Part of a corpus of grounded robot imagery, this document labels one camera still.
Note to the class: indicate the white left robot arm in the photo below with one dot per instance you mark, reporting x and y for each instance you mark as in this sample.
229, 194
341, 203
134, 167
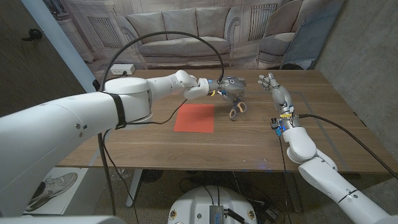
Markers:
62, 124

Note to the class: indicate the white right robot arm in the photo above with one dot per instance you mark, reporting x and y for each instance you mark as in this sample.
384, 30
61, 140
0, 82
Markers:
323, 177

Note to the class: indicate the white floor board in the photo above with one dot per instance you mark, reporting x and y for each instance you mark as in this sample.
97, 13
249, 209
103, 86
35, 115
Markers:
87, 193

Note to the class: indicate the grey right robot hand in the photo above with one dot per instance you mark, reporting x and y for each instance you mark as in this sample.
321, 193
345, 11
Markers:
281, 96

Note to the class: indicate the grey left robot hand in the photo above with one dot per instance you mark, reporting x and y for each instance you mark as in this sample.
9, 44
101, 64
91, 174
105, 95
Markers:
231, 87

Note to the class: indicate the grey white sneaker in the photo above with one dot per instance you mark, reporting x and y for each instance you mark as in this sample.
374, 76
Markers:
59, 183

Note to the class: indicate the white power strip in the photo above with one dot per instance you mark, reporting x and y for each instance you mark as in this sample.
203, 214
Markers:
122, 69

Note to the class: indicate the red origami paper sheet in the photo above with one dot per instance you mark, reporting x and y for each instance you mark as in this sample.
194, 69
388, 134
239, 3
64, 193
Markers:
194, 118

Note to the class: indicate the black power adapter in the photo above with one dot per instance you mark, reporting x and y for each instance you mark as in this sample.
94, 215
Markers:
272, 213

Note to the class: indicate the white table leg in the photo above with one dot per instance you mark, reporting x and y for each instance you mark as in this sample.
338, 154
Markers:
295, 193
133, 189

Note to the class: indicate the printed sofa room backdrop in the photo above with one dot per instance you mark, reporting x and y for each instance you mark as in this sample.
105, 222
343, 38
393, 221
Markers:
186, 18

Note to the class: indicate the grey blue leaning board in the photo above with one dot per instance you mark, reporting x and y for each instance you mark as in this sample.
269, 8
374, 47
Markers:
314, 34

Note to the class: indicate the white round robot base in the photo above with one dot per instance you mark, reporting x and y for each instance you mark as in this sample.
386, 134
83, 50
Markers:
192, 205

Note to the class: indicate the silver box on robot base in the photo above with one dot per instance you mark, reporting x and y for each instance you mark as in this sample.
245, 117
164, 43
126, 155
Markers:
216, 214

